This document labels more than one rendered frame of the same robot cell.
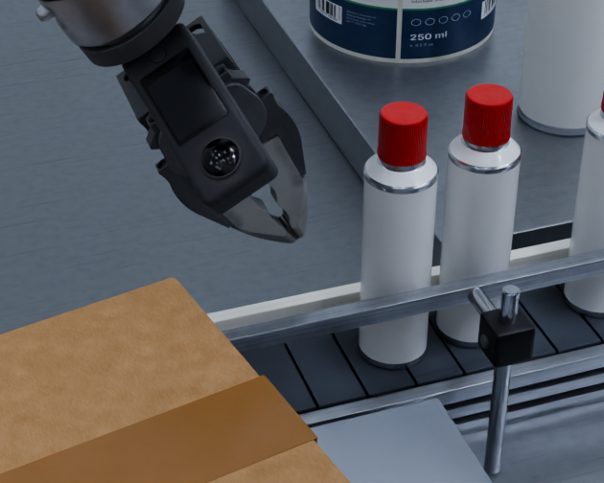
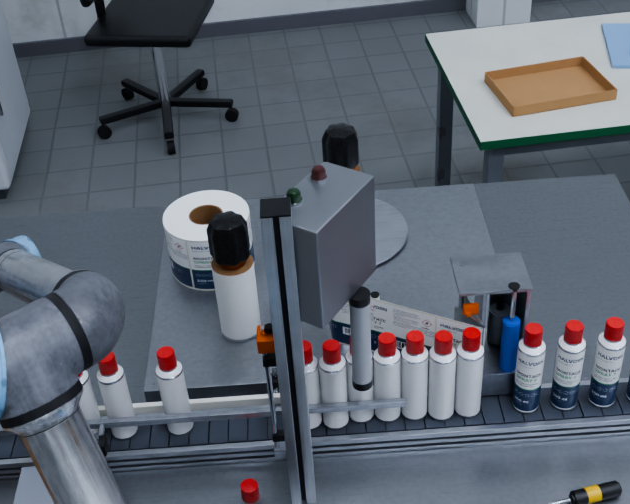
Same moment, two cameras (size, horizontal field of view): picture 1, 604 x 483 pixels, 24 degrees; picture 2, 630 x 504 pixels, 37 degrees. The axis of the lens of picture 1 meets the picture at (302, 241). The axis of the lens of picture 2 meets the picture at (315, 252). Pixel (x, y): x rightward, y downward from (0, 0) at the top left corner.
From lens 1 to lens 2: 120 cm
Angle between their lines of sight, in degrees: 15
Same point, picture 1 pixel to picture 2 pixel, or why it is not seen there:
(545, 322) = (154, 434)
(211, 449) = not seen: outside the picture
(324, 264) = not seen: hidden behind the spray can
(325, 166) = (146, 334)
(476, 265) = (111, 413)
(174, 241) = not seen: hidden behind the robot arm
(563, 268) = (137, 421)
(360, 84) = (170, 299)
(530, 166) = (206, 355)
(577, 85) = (232, 323)
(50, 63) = (73, 259)
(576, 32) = (226, 304)
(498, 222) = (114, 400)
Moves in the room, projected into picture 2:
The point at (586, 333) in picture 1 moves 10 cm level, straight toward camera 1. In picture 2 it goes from (165, 442) to (132, 478)
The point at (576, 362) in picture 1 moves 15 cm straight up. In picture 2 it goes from (153, 453) to (140, 400)
